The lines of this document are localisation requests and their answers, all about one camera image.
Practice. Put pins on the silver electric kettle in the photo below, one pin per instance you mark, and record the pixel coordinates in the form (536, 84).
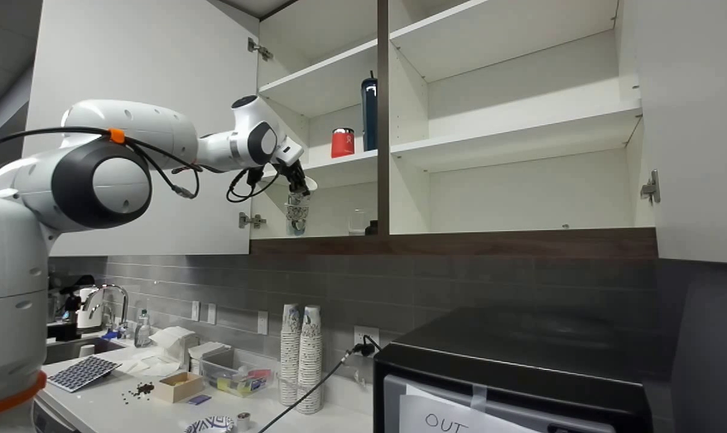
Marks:
(105, 307)

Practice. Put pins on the white cabinet door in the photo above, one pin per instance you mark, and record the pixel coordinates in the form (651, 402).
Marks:
(691, 128)
(150, 63)

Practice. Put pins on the dark microwave oven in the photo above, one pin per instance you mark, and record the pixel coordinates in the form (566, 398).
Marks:
(524, 363)

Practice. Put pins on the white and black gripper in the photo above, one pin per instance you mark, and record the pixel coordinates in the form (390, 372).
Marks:
(290, 150)

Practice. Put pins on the small cardboard box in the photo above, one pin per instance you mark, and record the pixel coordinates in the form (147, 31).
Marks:
(178, 387)

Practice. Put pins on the small clear bottle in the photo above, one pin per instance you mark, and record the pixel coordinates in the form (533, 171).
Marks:
(142, 331)

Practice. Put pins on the dark blue bottle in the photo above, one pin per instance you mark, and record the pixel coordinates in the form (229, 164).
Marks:
(370, 111)

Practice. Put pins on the printed paper cup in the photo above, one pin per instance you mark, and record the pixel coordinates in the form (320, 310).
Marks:
(296, 216)

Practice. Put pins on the white napkin pile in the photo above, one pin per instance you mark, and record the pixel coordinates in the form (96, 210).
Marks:
(172, 341)

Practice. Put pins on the black coffee machine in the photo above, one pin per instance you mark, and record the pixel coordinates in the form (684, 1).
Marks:
(63, 310)

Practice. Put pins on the tall paper cup stack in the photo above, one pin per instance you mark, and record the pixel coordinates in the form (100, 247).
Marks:
(308, 363)
(290, 352)

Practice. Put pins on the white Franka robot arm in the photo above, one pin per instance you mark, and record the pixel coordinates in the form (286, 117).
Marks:
(100, 182)

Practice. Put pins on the patterned bowl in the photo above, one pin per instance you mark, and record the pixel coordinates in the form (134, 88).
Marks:
(209, 425)

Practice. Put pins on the clear plastic container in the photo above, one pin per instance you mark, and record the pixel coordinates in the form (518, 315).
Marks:
(235, 373)

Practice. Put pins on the metal cabinet hinge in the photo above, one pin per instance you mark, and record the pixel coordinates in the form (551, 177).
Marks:
(651, 188)
(252, 221)
(258, 50)

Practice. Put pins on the white paper sign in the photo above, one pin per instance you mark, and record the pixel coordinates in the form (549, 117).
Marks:
(461, 413)

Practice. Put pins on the white wall cabinet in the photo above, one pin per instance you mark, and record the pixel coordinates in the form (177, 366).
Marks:
(500, 122)

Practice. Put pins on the grey flat keypad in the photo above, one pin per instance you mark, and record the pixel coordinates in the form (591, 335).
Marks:
(85, 373)

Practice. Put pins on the red can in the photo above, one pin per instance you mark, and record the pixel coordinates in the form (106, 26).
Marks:
(343, 144)

